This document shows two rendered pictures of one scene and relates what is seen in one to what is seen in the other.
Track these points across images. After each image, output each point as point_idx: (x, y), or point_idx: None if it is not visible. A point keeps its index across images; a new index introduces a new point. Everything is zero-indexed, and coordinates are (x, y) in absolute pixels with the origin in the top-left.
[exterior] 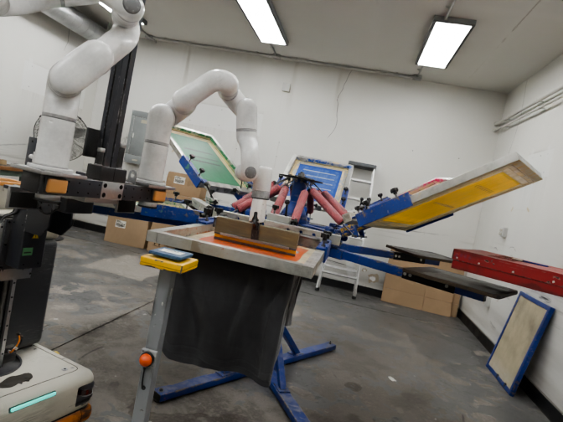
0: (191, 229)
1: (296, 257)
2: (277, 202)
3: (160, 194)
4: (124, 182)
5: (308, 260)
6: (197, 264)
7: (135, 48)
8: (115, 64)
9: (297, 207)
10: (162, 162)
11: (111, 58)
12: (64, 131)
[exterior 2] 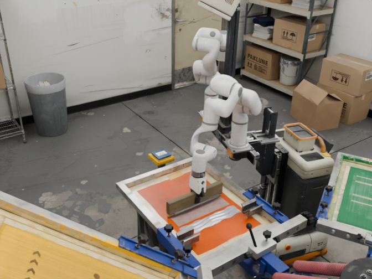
0: (223, 181)
1: (165, 216)
2: (316, 262)
3: (228, 150)
4: (221, 133)
5: (130, 191)
6: (157, 164)
7: (227, 61)
8: (207, 70)
9: (294, 274)
10: (232, 132)
11: (193, 68)
12: (204, 98)
